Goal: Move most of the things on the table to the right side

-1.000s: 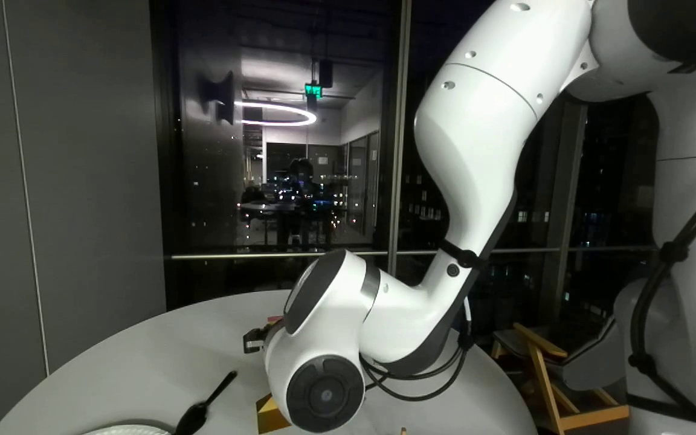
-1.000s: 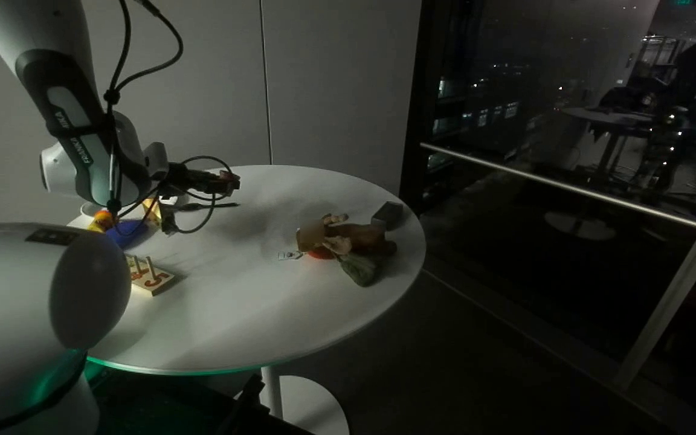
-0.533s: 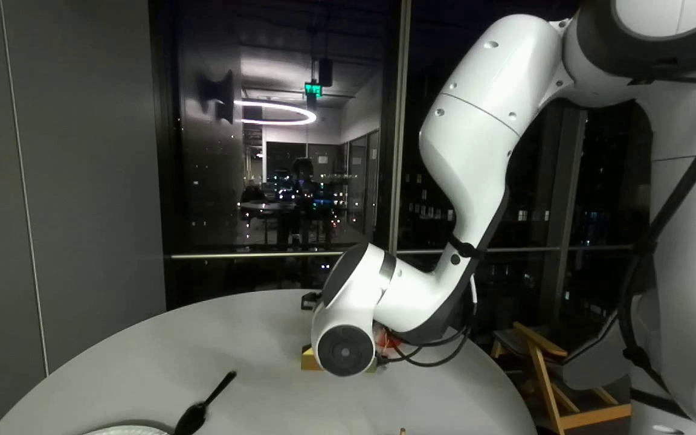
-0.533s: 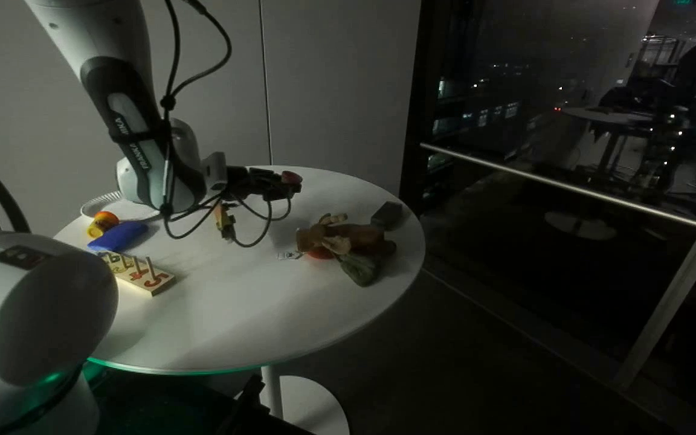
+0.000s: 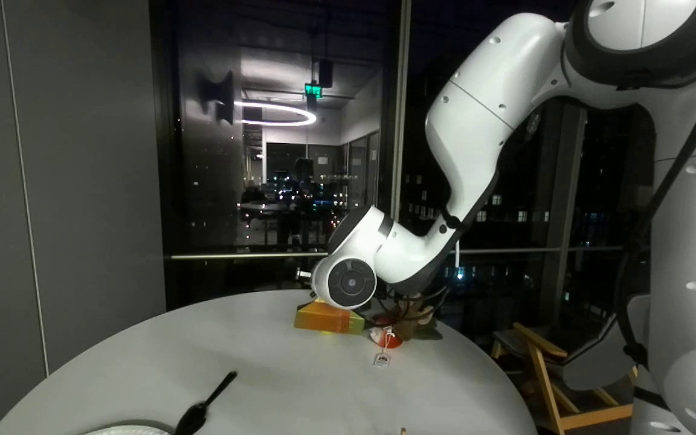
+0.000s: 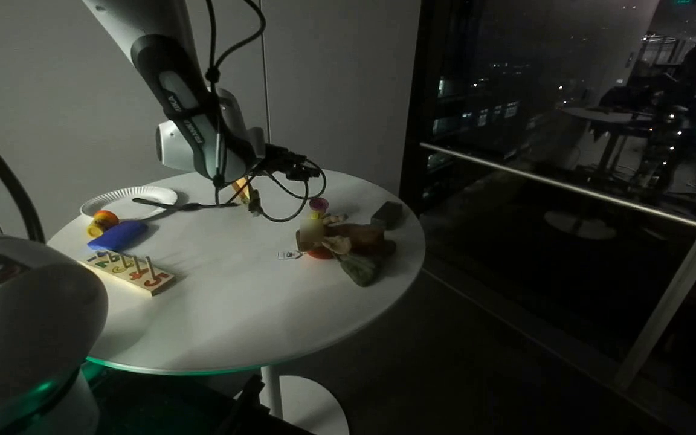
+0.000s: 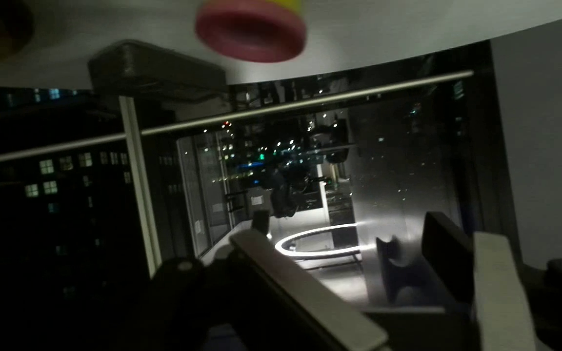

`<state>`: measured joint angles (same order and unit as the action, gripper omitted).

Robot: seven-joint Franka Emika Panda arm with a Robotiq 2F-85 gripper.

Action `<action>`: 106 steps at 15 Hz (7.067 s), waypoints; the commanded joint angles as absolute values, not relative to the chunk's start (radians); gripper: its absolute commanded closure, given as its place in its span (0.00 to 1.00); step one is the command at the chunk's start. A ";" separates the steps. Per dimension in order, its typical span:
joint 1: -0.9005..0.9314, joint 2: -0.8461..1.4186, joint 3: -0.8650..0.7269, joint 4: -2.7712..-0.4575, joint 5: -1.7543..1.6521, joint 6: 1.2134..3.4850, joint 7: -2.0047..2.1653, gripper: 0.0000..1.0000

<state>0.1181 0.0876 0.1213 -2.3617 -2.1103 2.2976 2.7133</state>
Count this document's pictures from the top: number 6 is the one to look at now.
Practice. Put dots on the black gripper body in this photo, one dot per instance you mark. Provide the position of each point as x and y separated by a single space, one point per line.
292 166

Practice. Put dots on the yellow-green cylinder toy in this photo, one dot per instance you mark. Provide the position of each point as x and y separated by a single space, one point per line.
321 210

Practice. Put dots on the brown plush toy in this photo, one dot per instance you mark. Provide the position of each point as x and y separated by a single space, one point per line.
350 235

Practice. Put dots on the red ball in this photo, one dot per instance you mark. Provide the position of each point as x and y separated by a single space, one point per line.
321 253

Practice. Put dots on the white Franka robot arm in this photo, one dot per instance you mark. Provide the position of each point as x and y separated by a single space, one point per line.
164 50

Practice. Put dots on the small white paper scrap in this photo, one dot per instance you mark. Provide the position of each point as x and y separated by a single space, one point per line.
294 255

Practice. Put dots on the grey rectangular block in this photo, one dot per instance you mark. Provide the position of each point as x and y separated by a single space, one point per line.
389 216

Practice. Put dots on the white plate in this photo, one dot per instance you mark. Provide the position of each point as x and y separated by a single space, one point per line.
158 197

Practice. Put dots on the blue block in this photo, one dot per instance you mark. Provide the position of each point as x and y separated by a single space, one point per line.
119 235

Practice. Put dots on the wooden peg board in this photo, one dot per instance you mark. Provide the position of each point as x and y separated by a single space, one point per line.
135 279

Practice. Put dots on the orange toy fruit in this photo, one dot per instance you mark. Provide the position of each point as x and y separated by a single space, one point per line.
105 219

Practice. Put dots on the white window mullion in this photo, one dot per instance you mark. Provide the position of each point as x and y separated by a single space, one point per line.
677 291

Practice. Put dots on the yellowish wrist camera bar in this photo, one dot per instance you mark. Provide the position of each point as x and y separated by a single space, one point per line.
244 189

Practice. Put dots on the white table pedestal base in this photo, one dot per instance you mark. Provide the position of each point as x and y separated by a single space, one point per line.
308 407

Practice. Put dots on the white horizontal window rail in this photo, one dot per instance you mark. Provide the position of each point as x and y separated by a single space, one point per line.
558 184

